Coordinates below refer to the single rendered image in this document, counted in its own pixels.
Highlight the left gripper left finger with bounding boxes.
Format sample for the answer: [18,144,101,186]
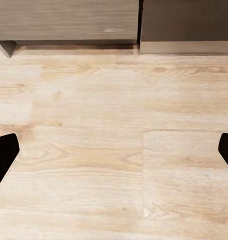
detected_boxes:
[0,133,20,183]

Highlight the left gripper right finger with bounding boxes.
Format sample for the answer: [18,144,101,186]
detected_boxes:
[218,133,228,164]

